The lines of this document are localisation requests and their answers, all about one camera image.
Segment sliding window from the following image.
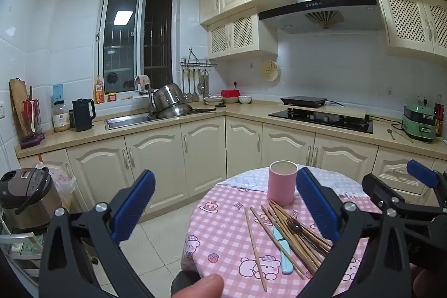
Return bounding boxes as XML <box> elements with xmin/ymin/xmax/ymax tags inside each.
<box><xmin>97</xmin><ymin>0</ymin><xmax>175</xmax><ymax>95</ymax></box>

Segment dark round object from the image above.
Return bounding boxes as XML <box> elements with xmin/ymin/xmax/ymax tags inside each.
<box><xmin>171</xmin><ymin>271</ymin><xmax>200</xmax><ymax>298</ymax></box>

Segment black gas stove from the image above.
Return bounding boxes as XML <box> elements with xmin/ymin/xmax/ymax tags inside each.
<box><xmin>268</xmin><ymin>109</ymin><xmax>374</xmax><ymax>135</ymax></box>

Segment green electric cooker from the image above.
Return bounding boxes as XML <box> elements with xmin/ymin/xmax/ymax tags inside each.
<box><xmin>401</xmin><ymin>102</ymin><xmax>439</xmax><ymax>142</ymax></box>

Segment wall utensil rail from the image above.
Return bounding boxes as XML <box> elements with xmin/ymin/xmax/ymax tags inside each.
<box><xmin>180</xmin><ymin>48</ymin><xmax>218</xmax><ymax>70</ymax></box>

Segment steel sink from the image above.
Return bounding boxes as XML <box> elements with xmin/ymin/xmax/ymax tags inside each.
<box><xmin>105</xmin><ymin>113</ymin><xmax>157</xmax><ymax>130</ymax></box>

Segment black kettle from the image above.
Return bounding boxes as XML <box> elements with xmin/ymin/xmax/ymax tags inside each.
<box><xmin>72</xmin><ymin>98</ymin><xmax>97</xmax><ymax>132</ymax></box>

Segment glass jar of grains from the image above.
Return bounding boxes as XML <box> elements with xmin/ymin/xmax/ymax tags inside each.
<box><xmin>52</xmin><ymin>101</ymin><xmax>71</xmax><ymax>133</ymax></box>

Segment brown rice cooker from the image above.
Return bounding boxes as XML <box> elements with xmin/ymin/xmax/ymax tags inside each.
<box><xmin>0</xmin><ymin>168</ymin><xmax>62</xmax><ymax>231</ymax></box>

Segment light blue utensil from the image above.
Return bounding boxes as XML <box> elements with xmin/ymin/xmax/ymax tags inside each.
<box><xmin>272</xmin><ymin>225</ymin><xmax>293</xmax><ymax>275</ymax></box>

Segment dark brown spork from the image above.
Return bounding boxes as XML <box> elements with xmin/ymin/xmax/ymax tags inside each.
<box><xmin>284</xmin><ymin>218</ymin><xmax>332</xmax><ymax>251</ymax></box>

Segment faucet with cloth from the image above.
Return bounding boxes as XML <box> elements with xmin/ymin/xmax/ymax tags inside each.
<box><xmin>134</xmin><ymin>75</ymin><xmax>154</xmax><ymax>97</ymax></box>

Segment orange seasoning packet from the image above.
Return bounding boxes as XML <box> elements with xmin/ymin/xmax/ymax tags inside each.
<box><xmin>94</xmin><ymin>75</ymin><xmax>106</xmax><ymax>104</ymax></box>

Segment set of hanging steel utensils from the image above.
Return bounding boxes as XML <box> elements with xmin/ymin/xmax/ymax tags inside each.
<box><xmin>182</xmin><ymin>68</ymin><xmax>211</xmax><ymax>102</ymax></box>

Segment steel pan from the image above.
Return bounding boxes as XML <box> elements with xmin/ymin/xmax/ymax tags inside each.
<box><xmin>154</xmin><ymin>102</ymin><xmax>193</xmax><ymax>119</ymax></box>

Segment person's left hand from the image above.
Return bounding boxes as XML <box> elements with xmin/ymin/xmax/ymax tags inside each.
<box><xmin>173</xmin><ymin>275</ymin><xmax>225</xmax><ymax>298</ymax></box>

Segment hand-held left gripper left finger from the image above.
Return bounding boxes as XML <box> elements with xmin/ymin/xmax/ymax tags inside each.
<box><xmin>38</xmin><ymin>170</ymin><xmax>156</xmax><ymax>298</ymax></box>

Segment metal storage rack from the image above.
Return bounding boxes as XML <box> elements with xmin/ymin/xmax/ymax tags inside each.
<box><xmin>0</xmin><ymin>214</ymin><xmax>47</xmax><ymax>289</ymax></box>

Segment bundle of wooden chopsticks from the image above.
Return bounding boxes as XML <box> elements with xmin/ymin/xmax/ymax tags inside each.
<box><xmin>249</xmin><ymin>198</ymin><xmax>333</xmax><ymax>280</ymax></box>

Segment cream base cabinets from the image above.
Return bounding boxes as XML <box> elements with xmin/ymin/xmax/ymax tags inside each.
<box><xmin>17</xmin><ymin>114</ymin><xmax>447</xmax><ymax>216</ymax></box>

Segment cream lattice door cabinet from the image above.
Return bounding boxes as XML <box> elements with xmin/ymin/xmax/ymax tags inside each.
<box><xmin>375</xmin><ymin>0</ymin><xmax>447</xmax><ymax>58</ymax></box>
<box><xmin>207</xmin><ymin>8</ymin><xmax>279</xmax><ymax>60</ymax></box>

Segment black induction cooker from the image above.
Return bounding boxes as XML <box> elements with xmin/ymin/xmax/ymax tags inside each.
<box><xmin>280</xmin><ymin>96</ymin><xmax>327</xmax><ymax>108</ymax></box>

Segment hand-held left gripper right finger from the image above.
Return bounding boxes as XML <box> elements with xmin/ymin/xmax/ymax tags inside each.
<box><xmin>296</xmin><ymin>167</ymin><xmax>413</xmax><ymax>298</ymax></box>

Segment dark sauce bottle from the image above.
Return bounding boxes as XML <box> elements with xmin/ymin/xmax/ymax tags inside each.
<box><xmin>434</xmin><ymin>94</ymin><xmax>447</xmax><ymax>138</ymax></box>

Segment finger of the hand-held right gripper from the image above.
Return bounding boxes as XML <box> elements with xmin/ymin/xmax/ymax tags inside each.
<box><xmin>361</xmin><ymin>173</ymin><xmax>420</xmax><ymax>220</ymax></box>
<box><xmin>407</xmin><ymin>159</ymin><xmax>447</xmax><ymax>215</ymax></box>

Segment purple utensil holder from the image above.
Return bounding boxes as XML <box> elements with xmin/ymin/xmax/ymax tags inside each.
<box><xmin>20</xmin><ymin>99</ymin><xmax>46</xmax><ymax>149</ymax></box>

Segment pink cup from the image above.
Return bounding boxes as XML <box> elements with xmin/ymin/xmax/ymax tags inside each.
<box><xmin>268</xmin><ymin>160</ymin><xmax>298</xmax><ymax>207</ymax></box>

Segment black range hood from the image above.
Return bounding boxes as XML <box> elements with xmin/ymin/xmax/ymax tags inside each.
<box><xmin>258</xmin><ymin>0</ymin><xmax>382</xmax><ymax>35</ymax></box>

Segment wooden cutting board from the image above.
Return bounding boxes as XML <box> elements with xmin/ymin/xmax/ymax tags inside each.
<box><xmin>9</xmin><ymin>78</ymin><xmax>33</xmax><ymax>141</ymax></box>

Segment steel pot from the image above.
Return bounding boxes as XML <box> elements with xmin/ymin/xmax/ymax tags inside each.
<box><xmin>153</xmin><ymin>83</ymin><xmax>187</xmax><ymax>112</ymax></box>

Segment pink checked tablecloth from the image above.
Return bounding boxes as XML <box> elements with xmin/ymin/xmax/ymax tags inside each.
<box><xmin>180</xmin><ymin>168</ymin><xmax>383</xmax><ymax>298</ymax></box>

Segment round bamboo steamer mat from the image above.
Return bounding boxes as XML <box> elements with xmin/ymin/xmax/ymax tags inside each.
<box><xmin>259</xmin><ymin>60</ymin><xmax>281</xmax><ymax>81</ymax></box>

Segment plastic bag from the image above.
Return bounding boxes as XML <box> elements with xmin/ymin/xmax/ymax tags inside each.
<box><xmin>35</xmin><ymin>163</ymin><xmax>77</xmax><ymax>212</ymax></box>

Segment single wooden chopstick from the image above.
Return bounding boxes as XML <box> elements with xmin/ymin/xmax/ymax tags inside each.
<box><xmin>244</xmin><ymin>207</ymin><xmax>268</xmax><ymax>292</ymax></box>

